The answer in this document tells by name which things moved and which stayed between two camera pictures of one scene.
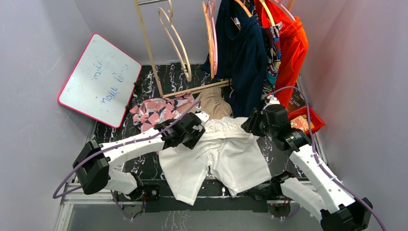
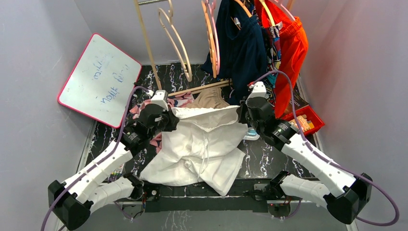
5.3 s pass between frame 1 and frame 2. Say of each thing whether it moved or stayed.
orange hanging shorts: stayed
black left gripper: moved
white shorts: moved
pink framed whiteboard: stayed
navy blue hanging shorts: stayed
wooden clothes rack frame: stayed
